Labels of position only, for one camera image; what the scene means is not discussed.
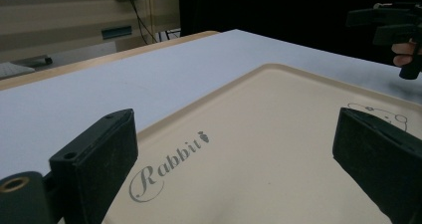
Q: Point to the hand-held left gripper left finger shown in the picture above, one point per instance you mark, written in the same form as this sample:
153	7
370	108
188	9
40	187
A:
99	157

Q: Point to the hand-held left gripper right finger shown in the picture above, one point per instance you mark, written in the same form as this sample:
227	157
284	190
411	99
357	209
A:
381	157

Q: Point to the beige printed plastic tray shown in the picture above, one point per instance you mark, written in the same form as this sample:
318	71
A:
265	144

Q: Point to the dark curtain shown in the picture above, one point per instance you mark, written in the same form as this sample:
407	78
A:
282	8

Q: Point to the white keyboard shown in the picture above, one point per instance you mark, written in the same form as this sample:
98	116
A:
13	70

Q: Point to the blue-grey wall slot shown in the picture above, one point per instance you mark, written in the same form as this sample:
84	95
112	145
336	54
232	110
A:
116	32

